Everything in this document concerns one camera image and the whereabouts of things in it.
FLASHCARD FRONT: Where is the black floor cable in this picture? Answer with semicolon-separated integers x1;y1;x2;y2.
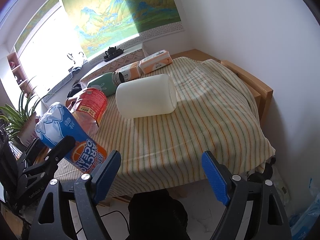
75;209;131;240

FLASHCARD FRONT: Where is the white wall shelf unit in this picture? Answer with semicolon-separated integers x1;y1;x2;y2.
7;51;34;97

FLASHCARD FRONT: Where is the red labelled plastic cup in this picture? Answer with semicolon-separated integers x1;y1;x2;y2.
71;87;107;137

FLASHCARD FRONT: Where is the green spider plant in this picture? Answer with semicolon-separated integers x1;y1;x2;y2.
1;89;46;141

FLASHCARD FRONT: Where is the green thermos bottle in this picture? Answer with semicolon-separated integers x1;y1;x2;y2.
87;72;125;96

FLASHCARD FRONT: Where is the landscape painting roller blind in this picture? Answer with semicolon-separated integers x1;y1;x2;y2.
14;0;183;58

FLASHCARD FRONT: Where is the blue orange Arctic Ocean cup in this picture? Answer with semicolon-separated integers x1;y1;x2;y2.
35;102;107;173

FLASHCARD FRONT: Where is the patterned beige storage box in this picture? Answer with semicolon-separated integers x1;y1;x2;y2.
80;46;148;89

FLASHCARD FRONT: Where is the striped yellow tablecloth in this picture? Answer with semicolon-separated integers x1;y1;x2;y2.
94;57;275;197

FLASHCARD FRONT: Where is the orange white carton box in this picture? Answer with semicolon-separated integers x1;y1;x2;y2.
116;61;142;82

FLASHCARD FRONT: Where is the orange white tissue pack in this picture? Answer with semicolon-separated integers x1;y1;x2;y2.
139;50;172;74

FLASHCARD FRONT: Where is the white translucent plastic cup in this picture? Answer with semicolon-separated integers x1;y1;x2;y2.
116;74;177;119

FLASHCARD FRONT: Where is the black teapot on tray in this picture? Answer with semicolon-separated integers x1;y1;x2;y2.
104;47;124;62

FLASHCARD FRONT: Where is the red white flower pot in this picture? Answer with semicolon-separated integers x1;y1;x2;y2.
17;112;37;147

